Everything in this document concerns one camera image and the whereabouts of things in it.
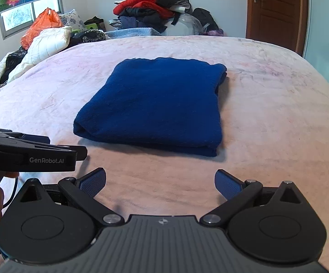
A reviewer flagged orange plastic bag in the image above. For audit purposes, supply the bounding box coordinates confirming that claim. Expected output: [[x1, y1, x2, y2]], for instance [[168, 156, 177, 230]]
[[21, 8, 63, 50]]

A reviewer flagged dark clothes pile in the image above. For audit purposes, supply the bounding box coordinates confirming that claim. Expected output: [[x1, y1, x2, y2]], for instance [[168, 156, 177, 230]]
[[110, 0, 225, 36]]

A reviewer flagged black leopard print garment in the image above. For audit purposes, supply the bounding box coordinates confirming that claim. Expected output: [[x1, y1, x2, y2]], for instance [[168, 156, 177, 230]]
[[67, 29, 106, 48]]

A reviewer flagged brown wooden door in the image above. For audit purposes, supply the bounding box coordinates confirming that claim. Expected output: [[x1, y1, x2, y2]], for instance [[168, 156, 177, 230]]
[[246, 0, 309, 56]]

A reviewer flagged light blue folded blanket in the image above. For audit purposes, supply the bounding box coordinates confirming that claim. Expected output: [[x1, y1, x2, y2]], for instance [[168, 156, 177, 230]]
[[105, 28, 161, 40]]

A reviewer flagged white floral cushion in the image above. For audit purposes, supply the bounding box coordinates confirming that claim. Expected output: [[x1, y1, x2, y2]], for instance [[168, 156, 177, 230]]
[[59, 9, 87, 31]]

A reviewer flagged white quilted pillow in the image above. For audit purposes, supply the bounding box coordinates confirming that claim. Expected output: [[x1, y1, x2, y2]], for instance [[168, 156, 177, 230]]
[[0, 26, 72, 83]]

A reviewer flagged red garment on pile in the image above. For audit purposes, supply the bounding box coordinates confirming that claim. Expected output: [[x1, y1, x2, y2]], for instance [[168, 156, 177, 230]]
[[113, 0, 174, 20]]

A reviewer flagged blue knit sweater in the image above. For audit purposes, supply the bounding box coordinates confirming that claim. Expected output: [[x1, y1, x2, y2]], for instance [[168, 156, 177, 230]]
[[73, 57, 227, 157]]

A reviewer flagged black cable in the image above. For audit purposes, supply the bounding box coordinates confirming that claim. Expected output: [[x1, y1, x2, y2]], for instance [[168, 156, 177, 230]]
[[2, 177, 19, 208]]

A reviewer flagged window with grey frame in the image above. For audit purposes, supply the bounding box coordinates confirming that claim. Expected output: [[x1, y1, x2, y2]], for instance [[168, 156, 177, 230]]
[[0, 0, 63, 40]]

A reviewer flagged clear plastic bag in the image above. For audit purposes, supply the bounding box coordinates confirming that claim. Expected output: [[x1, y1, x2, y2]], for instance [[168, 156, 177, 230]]
[[162, 14, 203, 36]]

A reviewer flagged pink floral bed sheet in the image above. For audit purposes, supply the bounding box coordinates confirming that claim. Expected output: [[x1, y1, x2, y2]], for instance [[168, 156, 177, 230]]
[[0, 36, 329, 269]]

